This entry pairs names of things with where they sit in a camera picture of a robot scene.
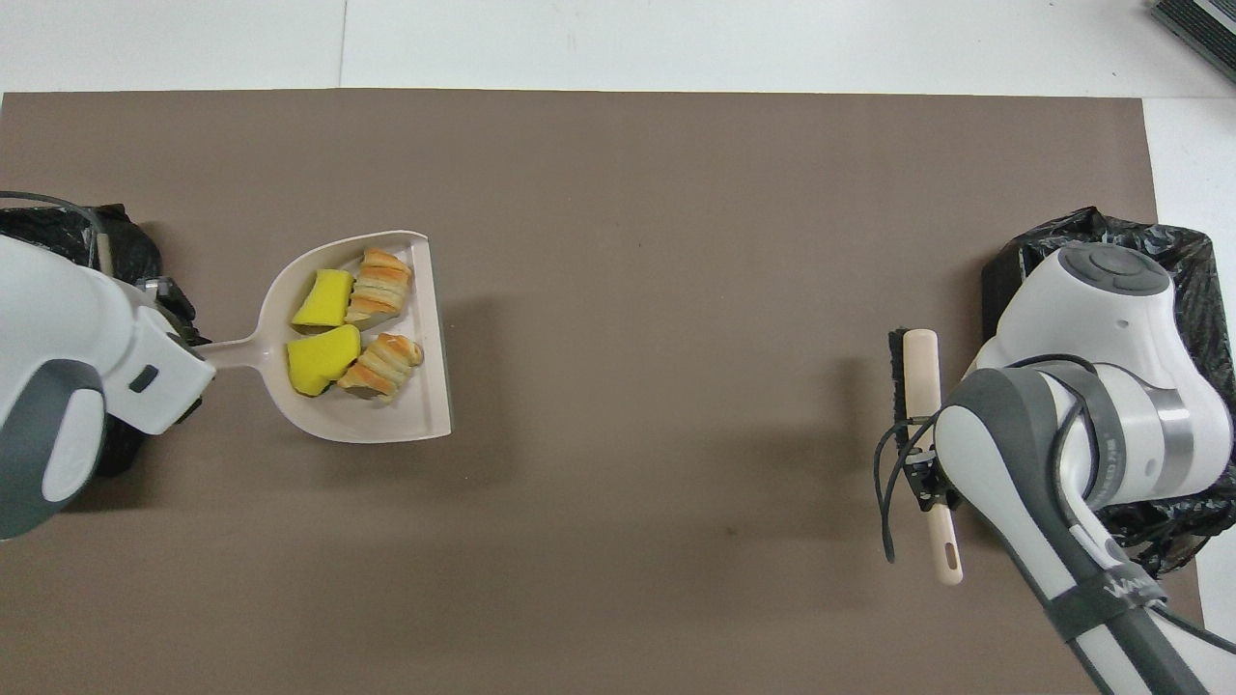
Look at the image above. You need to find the beige plastic dustpan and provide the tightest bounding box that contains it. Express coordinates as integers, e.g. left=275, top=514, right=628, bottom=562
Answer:
left=198, top=230, right=455, bottom=445

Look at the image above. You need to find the brown table mat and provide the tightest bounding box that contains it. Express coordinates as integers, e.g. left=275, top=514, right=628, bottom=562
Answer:
left=0, top=89, right=1213, bottom=695

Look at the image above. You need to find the open black bag lined bin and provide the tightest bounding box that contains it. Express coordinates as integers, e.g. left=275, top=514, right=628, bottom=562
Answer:
left=981, top=206, right=1236, bottom=580

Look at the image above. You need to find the large pale yellow bread chunk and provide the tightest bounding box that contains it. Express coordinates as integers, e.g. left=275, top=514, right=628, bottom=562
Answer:
left=344, top=247, right=415, bottom=325

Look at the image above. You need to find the beige handled black bristle brush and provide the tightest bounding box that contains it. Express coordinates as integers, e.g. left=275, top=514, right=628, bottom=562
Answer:
left=888, top=328, right=966, bottom=588

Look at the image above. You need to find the dark grey ribbed device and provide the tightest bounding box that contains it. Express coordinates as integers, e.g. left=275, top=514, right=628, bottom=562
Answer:
left=1149, top=0, right=1236, bottom=85

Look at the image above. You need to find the closed black bag covered bin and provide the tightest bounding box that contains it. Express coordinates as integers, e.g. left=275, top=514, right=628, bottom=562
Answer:
left=0, top=204, right=165, bottom=481

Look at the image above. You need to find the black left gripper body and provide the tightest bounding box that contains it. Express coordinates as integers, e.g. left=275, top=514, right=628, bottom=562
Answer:
left=140, top=277, right=211, bottom=347

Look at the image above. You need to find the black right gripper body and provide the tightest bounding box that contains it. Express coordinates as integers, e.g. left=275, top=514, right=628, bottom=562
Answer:
left=908, top=450, right=959, bottom=513

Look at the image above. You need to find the small pale yellow bread chunk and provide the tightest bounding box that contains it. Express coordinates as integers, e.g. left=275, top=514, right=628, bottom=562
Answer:
left=336, top=333, right=426, bottom=403

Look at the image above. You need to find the yellow sponge piece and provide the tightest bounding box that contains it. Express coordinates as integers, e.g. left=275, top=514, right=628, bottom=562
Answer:
left=291, top=268, right=355, bottom=329
left=286, top=324, right=363, bottom=398

